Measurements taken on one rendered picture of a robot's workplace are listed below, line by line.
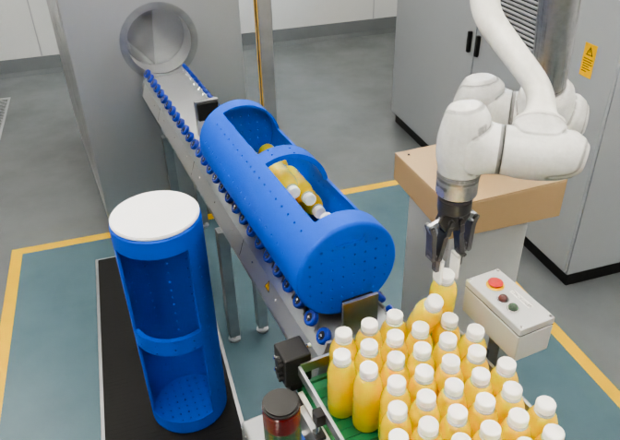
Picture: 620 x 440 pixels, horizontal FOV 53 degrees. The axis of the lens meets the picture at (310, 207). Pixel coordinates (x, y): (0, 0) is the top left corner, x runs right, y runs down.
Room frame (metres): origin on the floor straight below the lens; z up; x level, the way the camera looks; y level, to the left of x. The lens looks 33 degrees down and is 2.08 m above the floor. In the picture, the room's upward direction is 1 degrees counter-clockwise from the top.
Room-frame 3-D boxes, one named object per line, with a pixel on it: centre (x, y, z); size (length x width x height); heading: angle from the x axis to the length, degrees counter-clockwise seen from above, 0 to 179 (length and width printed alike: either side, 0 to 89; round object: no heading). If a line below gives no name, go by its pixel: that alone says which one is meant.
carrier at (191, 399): (1.62, 0.49, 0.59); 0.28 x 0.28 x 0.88
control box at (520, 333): (1.11, -0.47, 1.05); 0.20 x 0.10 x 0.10; 24
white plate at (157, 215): (1.62, 0.49, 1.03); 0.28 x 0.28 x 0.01
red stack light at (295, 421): (0.68, 0.06, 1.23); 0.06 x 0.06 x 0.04
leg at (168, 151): (3.01, 0.77, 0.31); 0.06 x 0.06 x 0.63; 24
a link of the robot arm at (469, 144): (1.13, -0.33, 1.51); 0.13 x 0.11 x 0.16; 73
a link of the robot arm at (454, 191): (1.14, -0.32, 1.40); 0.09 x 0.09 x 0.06
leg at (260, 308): (2.17, 0.24, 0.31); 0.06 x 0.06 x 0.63; 24
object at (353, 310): (1.18, -0.12, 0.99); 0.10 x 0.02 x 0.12; 114
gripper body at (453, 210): (1.14, -0.32, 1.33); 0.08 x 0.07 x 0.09; 114
